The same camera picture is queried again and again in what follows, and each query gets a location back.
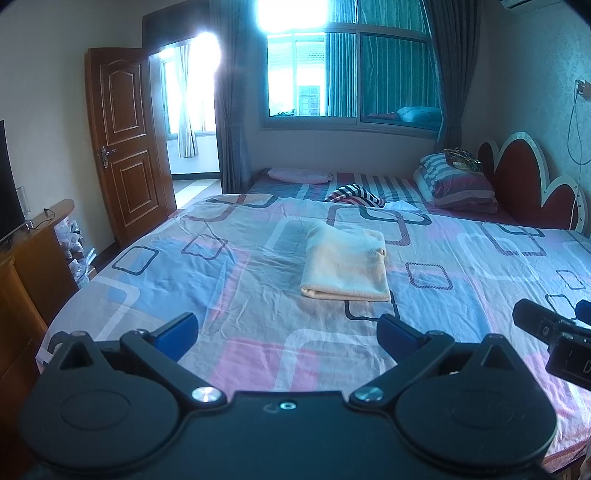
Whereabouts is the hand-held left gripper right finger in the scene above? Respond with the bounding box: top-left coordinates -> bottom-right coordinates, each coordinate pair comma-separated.
348,314 -> 532,411

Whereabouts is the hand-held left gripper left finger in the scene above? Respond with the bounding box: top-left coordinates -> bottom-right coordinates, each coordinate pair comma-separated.
51,312 -> 227,414

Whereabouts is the cream knit sweater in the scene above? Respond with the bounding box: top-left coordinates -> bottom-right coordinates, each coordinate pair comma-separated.
300,220 -> 392,304

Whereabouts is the bed with patterned sheet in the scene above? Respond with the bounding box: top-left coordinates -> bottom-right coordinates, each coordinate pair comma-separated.
36,194 -> 591,476

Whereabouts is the pile of plastic bags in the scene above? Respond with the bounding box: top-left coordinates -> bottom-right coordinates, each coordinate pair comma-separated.
55,219 -> 98,288

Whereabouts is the striped maroon pillow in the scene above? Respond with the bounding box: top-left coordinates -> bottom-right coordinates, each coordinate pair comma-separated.
429,189 -> 500,214
413,153 -> 497,197

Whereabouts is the red and white headboard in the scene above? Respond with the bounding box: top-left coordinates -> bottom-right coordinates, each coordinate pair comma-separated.
477,131 -> 588,232

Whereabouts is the red white black striped cloth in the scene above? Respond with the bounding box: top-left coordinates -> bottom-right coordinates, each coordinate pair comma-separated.
324,183 -> 387,208

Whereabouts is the wooden cabinet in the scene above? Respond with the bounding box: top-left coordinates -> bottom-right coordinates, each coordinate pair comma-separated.
0,199 -> 78,462

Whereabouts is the dark striped bed sheet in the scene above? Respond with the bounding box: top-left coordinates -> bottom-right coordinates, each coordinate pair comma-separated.
245,168 -> 518,227

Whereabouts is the dark bag on pillows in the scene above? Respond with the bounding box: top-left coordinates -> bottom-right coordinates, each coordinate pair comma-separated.
442,148 -> 481,172

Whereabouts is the clear drinking glass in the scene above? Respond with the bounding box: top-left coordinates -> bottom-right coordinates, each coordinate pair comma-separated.
16,186 -> 34,230

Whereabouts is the brown wooden door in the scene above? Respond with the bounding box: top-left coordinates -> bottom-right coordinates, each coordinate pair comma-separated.
85,47 -> 177,247

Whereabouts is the teal cushion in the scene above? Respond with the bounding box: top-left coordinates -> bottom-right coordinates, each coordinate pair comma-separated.
397,106 -> 441,125

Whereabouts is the white sheer curtain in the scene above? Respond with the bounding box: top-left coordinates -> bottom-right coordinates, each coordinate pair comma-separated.
175,44 -> 199,159

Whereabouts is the black television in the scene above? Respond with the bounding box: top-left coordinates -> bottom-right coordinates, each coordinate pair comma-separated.
0,120 -> 27,243

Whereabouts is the dark grey curtain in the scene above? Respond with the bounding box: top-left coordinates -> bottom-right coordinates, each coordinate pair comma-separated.
422,0 -> 483,156
210,0 -> 269,195

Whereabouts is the sliding glass window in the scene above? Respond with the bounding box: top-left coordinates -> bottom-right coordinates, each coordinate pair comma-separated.
263,25 -> 444,136

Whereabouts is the white air conditioner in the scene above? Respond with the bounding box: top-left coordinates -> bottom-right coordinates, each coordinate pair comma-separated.
499,0 -> 560,10

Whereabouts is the wall charger with cable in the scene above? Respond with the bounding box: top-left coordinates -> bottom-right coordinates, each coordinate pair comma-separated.
568,90 -> 591,165

